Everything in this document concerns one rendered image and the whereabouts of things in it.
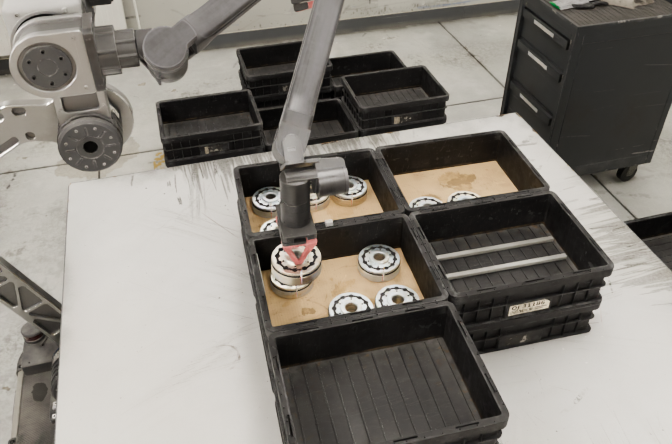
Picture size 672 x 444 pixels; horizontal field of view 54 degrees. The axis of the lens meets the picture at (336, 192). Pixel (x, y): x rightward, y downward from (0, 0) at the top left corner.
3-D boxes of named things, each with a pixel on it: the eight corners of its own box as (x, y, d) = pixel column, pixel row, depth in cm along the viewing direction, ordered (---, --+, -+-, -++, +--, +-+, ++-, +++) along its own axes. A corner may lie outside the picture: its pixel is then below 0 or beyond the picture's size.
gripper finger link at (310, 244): (310, 245, 137) (310, 210, 131) (317, 269, 131) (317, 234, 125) (277, 250, 135) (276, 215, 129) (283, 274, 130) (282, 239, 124)
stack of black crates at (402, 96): (358, 196, 296) (360, 109, 269) (339, 159, 319) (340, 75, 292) (440, 181, 305) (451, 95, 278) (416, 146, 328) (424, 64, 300)
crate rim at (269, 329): (267, 341, 135) (266, 333, 134) (247, 245, 158) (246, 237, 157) (450, 306, 143) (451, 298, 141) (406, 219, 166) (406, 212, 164)
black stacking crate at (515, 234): (446, 335, 149) (451, 300, 142) (404, 248, 171) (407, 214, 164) (603, 304, 156) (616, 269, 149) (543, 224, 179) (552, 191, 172)
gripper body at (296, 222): (307, 207, 134) (306, 178, 129) (317, 240, 126) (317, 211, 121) (275, 211, 132) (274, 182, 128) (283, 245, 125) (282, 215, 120)
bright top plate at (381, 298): (383, 323, 145) (383, 321, 145) (369, 290, 153) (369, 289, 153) (426, 314, 147) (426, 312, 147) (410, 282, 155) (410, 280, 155)
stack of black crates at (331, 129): (270, 211, 288) (265, 146, 267) (257, 172, 311) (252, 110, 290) (357, 195, 297) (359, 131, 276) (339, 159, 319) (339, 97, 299)
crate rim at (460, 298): (450, 306, 143) (451, 298, 141) (406, 219, 166) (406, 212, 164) (615, 275, 150) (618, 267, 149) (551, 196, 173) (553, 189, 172)
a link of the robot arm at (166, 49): (309, -75, 134) (317, -102, 124) (353, -24, 135) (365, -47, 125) (137, 60, 124) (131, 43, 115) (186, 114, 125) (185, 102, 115)
